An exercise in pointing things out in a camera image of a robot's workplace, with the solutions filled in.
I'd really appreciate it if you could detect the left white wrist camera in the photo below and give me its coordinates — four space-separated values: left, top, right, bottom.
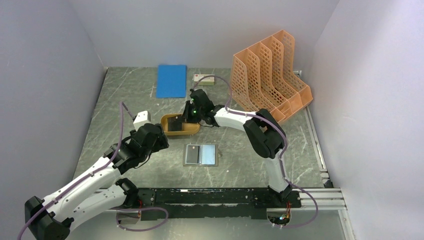
133 110 151 131

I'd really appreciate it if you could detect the grey card holder wallet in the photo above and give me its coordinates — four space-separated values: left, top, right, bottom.
182 144 222 167

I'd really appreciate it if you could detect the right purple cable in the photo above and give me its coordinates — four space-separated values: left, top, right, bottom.
190 75 320 230

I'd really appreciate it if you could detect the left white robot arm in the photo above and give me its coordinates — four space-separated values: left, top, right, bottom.
24 123 169 240

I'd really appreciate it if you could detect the purple cable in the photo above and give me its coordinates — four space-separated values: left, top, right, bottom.
16 100 170 240
190 75 320 230

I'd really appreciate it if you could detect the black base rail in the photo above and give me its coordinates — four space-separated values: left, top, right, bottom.
119 187 302 221

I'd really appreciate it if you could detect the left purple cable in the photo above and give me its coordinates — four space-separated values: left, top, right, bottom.
16 100 170 240

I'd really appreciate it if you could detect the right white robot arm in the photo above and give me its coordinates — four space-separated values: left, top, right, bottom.
183 89 293 207

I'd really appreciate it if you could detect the black VIP card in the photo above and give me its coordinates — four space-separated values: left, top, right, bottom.
184 145 200 165

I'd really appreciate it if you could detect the small red white box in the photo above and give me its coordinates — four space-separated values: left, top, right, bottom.
192 73 215 86

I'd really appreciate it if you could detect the orange mesh file organizer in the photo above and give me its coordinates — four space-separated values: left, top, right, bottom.
230 30 313 124

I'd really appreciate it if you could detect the blue notebook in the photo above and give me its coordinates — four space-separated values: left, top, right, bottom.
156 65 187 99

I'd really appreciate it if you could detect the orange oval tray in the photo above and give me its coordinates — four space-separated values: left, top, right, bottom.
160 113 200 136

